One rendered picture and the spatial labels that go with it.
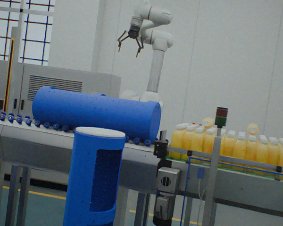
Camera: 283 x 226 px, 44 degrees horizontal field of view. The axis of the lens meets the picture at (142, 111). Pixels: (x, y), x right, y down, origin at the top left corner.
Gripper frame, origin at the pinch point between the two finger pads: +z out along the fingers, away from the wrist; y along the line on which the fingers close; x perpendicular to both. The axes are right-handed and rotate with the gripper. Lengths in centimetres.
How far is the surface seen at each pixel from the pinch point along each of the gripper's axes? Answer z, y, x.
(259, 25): -110, 177, 222
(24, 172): 109, -51, 15
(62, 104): 48, -35, -15
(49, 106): 52, -43, -11
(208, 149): 46, 61, -54
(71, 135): 67, -23, -16
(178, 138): 46, 42, -50
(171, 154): 57, 41, -49
